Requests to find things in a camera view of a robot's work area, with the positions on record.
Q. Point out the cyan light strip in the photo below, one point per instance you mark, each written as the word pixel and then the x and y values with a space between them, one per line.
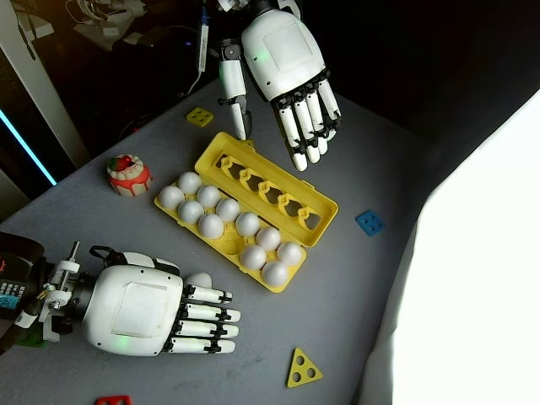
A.
pixel 27 147

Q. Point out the toy strawberry cake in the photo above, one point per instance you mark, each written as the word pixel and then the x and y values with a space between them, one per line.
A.
pixel 128 179

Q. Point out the yellow egg carton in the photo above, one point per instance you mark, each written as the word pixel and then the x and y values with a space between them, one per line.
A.
pixel 230 246

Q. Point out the yellow triangle block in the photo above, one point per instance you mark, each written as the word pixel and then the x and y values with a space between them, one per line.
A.
pixel 304 370

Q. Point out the white slanted post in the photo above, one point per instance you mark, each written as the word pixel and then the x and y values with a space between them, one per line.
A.
pixel 40 84

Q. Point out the green pentagon block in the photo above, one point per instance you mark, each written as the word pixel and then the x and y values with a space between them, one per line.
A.
pixel 31 340

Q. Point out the grey table cloth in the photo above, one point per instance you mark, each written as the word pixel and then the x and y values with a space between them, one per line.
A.
pixel 329 295

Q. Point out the white toy egg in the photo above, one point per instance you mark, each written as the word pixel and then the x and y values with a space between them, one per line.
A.
pixel 268 238
pixel 208 196
pixel 289 253
pixel 189 182
pixel 210 225
pixel 190 212
pixel 274 273
pixel 228 209
pixel 171 197
pixel 247 224
pixel 200 279
pixel 252 257

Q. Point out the red block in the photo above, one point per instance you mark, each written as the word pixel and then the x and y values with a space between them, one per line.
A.
pixel 113 401

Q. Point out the yellow square block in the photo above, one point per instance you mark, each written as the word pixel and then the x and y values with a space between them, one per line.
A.
pixel 200 117

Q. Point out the blue square block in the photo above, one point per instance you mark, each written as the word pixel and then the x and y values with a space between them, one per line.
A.
pixel 370 223

